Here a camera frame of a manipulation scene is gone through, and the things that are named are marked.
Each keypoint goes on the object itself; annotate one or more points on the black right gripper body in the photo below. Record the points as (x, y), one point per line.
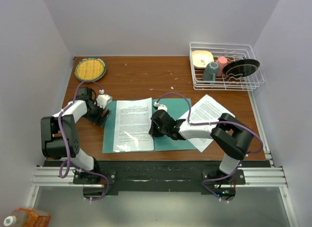
(156, 132)

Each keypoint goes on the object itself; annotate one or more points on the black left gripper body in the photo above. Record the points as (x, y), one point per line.
(94, 115)

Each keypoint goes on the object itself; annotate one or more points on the teal file folder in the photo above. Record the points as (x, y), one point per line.
(176, 108)

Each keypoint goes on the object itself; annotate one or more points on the printed paper sheet top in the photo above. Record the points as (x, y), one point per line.
(132, 125)

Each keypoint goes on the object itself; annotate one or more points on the printed paper sheet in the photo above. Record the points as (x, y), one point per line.
(132, 125)
(205, 110)

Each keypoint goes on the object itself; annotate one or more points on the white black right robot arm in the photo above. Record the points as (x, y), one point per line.
(231, 135)

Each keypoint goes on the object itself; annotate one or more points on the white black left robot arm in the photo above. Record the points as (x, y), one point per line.
(59, 133)

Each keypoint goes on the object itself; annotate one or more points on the green plate with woven mat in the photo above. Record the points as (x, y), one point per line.
(90, 69)

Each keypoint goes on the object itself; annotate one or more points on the printed paper sheet bottom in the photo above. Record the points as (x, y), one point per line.
(205, 110)

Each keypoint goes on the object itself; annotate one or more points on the grey blue mug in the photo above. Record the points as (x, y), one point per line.
(210, 72)

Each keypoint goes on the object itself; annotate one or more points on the cream square plate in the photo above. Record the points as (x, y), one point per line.
(201, 58)

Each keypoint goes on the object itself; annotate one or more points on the pink cup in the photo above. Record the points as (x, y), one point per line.
(222, 63)

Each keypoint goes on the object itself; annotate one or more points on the black round plate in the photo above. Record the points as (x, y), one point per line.
(241, 68)

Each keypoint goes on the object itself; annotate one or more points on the orange plastic bottle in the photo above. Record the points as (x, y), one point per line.
(23, 217)

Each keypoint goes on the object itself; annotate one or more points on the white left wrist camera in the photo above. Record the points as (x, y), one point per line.
(102, 100)

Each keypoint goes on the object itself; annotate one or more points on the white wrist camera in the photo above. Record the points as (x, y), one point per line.
(158, 106)
(102, 100)

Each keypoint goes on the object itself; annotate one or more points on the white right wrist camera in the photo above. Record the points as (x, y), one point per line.
(158, 106)

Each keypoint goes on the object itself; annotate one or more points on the white wire dish rack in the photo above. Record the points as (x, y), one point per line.
(233, 52)

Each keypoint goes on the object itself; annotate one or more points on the aluminium frame rail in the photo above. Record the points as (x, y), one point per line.
(251, 206)

